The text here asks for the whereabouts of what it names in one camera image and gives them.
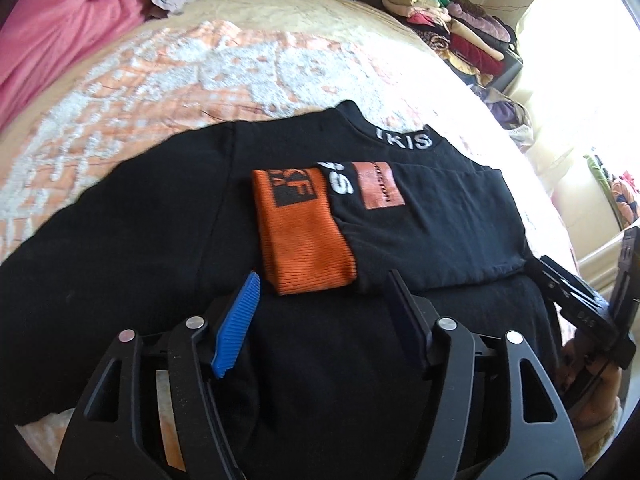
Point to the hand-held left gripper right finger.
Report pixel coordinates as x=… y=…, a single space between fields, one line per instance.
x=411 y=325

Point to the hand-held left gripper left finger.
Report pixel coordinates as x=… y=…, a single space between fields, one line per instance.
x=235 y=330

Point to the black sweater with orange cuffs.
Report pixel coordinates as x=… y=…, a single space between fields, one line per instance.
x=150 y=240

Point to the clothes heap by window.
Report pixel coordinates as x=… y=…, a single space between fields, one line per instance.
x=620 y=195

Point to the white bag of clothes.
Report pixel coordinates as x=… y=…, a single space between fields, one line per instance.
x=505 y=110

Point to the stack of folded clothes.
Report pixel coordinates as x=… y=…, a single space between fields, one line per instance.
x=450 y=25

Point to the person's right hand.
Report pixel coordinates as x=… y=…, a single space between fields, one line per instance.
x=607 y=395

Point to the cream curtain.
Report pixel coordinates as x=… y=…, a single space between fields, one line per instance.
x=575 y=60

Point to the peach and white bed blanket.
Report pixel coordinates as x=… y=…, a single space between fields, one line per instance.
x=200 y=70

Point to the pink blanket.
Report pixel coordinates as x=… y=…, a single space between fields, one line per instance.
x=60 y=25

